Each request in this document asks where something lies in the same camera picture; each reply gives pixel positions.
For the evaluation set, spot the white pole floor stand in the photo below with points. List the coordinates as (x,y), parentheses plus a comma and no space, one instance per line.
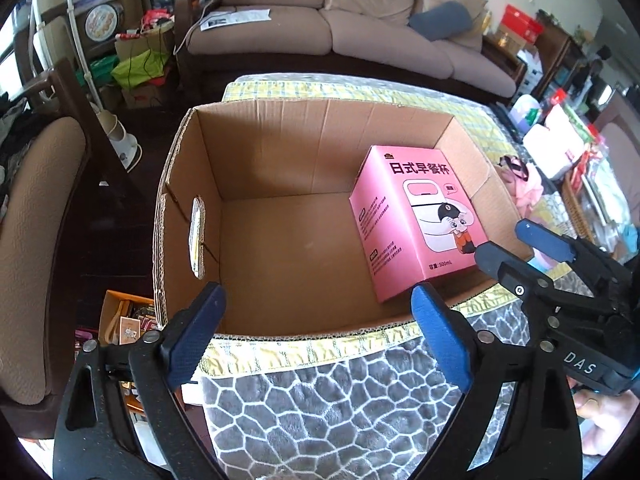
(120,142)

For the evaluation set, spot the small cardboard floor box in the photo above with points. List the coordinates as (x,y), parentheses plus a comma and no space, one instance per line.
(145,96)

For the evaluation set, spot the pink printed carton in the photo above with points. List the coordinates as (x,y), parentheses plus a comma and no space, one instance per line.
(395,220)

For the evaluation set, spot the dark wooden chair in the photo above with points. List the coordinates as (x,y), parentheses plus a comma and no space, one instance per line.
(65,90)

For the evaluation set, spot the pink cloth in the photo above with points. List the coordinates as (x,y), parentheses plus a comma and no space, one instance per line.
(522,185)

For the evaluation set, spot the pile of clothes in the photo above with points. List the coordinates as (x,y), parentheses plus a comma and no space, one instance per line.
(12,130)

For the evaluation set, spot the blue-grey pillow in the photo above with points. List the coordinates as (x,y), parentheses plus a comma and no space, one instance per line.
(442,19)

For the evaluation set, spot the grey patterned plush blanket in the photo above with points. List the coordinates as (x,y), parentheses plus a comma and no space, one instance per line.
(325,410)

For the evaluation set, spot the brown upholstered armchair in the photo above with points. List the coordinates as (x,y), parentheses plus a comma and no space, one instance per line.
(35,210)

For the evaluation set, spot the green plastic crate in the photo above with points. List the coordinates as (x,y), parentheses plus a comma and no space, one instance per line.
(97,70)

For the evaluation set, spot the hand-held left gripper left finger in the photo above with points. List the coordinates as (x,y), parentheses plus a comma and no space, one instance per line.
(195,332)

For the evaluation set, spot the large cardboard box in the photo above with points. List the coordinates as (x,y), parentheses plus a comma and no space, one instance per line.
(280,250)

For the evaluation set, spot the round printed tin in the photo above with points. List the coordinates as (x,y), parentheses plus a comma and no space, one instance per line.
(103,21)

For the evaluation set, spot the lime green bag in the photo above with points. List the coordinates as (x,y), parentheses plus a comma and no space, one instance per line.
(140,67)

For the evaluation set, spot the person's right hand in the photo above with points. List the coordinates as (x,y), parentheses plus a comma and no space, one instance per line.
(607,420)

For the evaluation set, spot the red gift box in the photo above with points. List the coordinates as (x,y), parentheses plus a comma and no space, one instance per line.
(520,22)

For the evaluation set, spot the brown bag with clutter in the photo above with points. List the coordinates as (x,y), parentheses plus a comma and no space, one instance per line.
(145,40)

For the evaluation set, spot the dark wooden shelf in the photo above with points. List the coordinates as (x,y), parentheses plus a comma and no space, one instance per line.
(560,60)

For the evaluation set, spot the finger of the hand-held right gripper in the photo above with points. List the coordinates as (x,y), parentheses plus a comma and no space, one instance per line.
(545,240)
(505,267)

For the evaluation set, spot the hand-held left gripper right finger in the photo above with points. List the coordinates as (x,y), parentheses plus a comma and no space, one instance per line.
(440,335)

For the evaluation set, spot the open box of trinkets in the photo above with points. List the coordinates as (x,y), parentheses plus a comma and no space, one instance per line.
(127,320)

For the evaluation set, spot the white plastic bag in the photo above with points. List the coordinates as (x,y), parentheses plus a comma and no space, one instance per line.
(555,140)

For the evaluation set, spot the yellow plaid cloth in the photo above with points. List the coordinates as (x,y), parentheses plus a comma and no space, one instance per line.
(380,91)

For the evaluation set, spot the white paper sheets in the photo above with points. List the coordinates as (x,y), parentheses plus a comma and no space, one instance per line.
(235,17)

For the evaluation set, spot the brown fabric sofa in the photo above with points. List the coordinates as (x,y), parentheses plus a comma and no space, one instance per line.
(390,35)

